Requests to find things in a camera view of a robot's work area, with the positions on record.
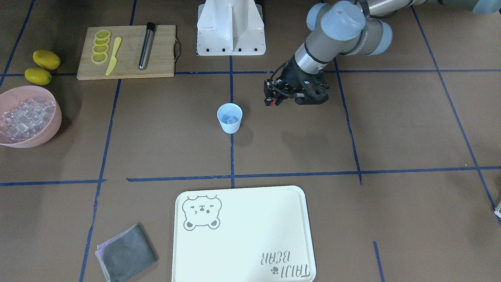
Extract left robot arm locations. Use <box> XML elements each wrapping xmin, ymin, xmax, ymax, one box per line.
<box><xmin>264</xmin><ymin>0</ymin><xmax>424</xmax><ymax>107</ymax></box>

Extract yellow lemon near bowl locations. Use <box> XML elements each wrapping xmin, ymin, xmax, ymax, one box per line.
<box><xmin>24</xmin><ymin>67</ymin><xmax>52</xmax><ymax>85</ymax></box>

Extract yellow plastic knife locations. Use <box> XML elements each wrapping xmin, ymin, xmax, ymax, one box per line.
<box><xmin>105</xmin><ymin>37</ymin><xmax>123</xmax><ymax>76</ymax></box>

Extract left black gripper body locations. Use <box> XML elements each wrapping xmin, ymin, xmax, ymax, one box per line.
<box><xmin>274</xmin><ymin>58</ymin><xmax>321</xmax><ymax>100</ymax></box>

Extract wooden cutting board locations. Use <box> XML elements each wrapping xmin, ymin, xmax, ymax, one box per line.
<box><xmin>76</xmin><ymin>25</ymin><xmax>180</xmax><ymax>81</ymax></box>

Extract grey folded cloth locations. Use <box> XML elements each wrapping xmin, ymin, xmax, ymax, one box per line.
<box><xmin>95</xmin><ymin>224</ymin><xmax>157</xmax><ymax>282</ymax></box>

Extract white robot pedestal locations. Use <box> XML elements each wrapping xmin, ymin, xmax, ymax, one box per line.
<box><xmin>196</xmin><ymin>0</ymin><xmax>266</xmax><ymax>56</ymax></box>

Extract cream bear tray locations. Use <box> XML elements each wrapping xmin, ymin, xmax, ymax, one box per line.
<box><xmin>171</xmin><ymin>185</ymin><xmax>317</xmax><ymax>282</ymax></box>

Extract pink bowl of ice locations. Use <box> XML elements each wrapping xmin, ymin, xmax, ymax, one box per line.
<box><xmin>0</xmin><ymin>86</ymin><xmax>61</xmax><ymax>148</ymax></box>

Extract clear ice cubes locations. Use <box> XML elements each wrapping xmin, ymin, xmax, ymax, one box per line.
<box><xmin>220</xmin><ymin>114</ymin><xmax>240</xmax><ymax>125</ymax></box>

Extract yellow lemon near edge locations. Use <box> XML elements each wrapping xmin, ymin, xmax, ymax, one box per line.
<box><xmin>32</xmin><ymin>49</ymin><xmax>61</xmax><ymax>71</ymax></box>

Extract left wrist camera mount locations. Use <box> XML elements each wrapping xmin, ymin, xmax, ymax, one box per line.
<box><xmin>294</xmin><ymin>78</ymin><xmax>330</xmax><ymax>105</ymax></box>

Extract light blue cup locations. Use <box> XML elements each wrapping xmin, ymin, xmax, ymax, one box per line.
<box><xmin>217</xmin><ymin>103</ymin><xmax>243</xmax><ymax>134</ymax></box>

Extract steel rod black tip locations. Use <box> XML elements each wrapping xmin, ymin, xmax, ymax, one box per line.
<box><xmin>138</xmin><ymin>22</ymin><xmax>156</xmax><ymax>71</ymax></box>

